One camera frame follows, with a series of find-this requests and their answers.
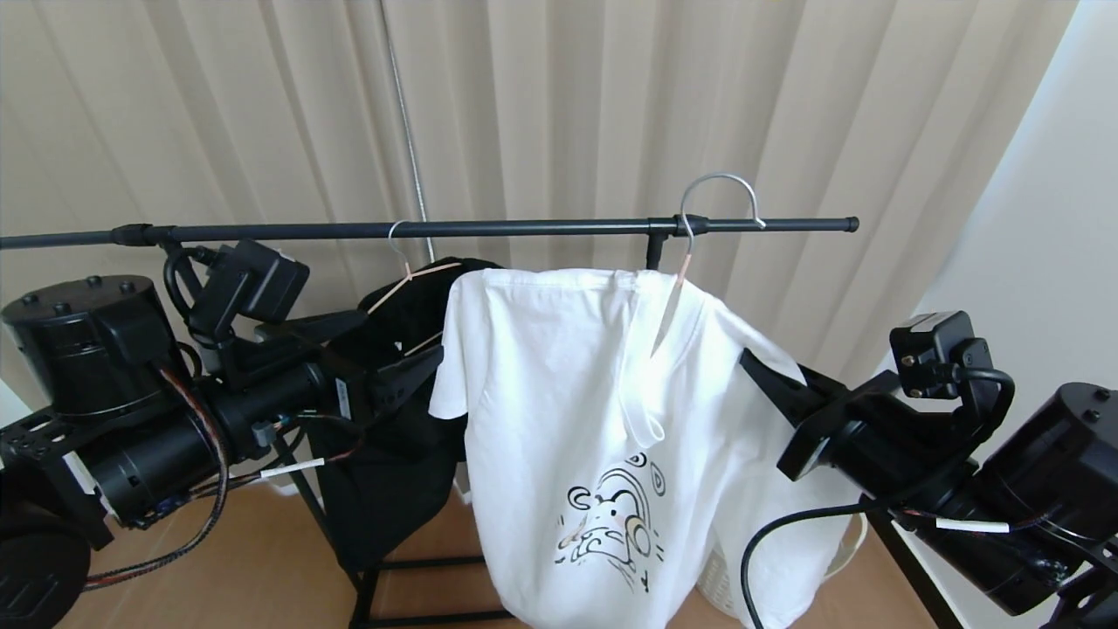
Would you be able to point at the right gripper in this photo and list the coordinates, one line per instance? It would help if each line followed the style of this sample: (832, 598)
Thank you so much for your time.
(873, 445)

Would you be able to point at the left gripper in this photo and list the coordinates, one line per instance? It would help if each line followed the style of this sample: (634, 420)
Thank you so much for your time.
(262, 411)

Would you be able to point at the pink clothes hanger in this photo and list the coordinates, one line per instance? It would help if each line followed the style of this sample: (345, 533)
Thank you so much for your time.
(410, 275)
(684, 262)

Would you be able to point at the black shorts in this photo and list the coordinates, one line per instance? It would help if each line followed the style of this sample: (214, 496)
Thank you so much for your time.
(393, 498)

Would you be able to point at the white garment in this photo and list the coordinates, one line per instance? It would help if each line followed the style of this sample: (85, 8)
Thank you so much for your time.
(541, 393)

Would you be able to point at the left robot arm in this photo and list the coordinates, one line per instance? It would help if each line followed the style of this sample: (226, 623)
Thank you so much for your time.
(79, 349)

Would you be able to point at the black clothes rack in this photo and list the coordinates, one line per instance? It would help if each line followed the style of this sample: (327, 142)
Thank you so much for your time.
(524, 227)

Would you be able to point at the white laundry basket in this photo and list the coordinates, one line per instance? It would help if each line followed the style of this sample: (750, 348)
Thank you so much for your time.
(709, 581)

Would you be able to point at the beige curtain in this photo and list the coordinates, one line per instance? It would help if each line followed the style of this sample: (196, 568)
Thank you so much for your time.
(218, 105)

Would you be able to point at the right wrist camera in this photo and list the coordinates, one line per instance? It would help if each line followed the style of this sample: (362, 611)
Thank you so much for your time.
(935, 349)

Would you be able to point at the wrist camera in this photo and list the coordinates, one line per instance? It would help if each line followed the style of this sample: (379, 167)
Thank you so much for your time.
(262, 279)
(935, 349)

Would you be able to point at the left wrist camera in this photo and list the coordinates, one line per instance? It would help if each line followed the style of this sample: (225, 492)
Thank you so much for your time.
(262, 279)

